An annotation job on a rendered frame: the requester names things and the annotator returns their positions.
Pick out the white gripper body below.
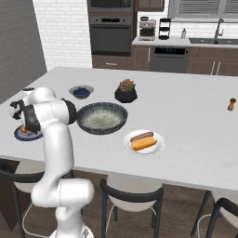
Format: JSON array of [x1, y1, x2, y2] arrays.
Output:
[[10, 99, 26, 121]]

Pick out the brown bun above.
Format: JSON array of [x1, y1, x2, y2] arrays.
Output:
[[20, 125, 33, 136]]

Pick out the dark blue plate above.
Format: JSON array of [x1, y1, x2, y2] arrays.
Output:
[[13, 124, 45, 142]]

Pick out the small grey bowl of blueberries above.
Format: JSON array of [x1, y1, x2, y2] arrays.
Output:
[[68, 85, 95, 100]]

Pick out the large dark blue bowl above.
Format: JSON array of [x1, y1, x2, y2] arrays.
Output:
[[75, 101, 129, 136]]

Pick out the brown sausage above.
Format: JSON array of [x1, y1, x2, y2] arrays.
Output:
[[129, 131, 155, 143]]

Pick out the orange hot dog bun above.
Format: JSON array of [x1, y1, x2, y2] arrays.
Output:
[[130, 137, 158, 152]]

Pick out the white plate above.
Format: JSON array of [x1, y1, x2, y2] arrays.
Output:
[[123, 128, 165, 156]]

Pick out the white stool with black back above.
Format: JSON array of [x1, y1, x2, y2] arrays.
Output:
[[99, 174, 165, 238], [0, 160, 76, 238], [190, 189, 238, 238]]

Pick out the succulent in black pot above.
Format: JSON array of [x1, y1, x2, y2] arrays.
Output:
[[113, 78, 139, 104]]

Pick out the black microwave oven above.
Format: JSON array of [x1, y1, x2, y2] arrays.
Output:
[[86, 0, 135, 14]]

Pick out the silver coffee machine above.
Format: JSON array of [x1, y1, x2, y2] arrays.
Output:
[[138, 16, 157, 42]]

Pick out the grey dishwasher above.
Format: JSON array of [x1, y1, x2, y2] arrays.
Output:
[[149, 46, 190, 74]]

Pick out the brown base cupboards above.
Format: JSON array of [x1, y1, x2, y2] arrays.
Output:
[[91, 44, 238, 77]]

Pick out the dark sink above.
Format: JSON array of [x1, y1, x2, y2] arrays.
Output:
[[188, 37, 238, 46]]

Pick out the grey window blinds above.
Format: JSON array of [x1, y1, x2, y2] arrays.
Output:
[[168, 0, 238, 20]]

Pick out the wooden pepper mill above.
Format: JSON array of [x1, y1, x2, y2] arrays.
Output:
[[227, 98, 237, 112]]

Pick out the dark metal tap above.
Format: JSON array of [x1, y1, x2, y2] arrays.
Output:
[[214, 18, 226, 45]]

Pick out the black wall oven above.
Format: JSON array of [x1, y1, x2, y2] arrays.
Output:
[[87, 12, 134, 57]]

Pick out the brown wall cupboard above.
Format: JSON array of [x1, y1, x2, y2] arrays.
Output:
[[133, 0, 165, 13]]

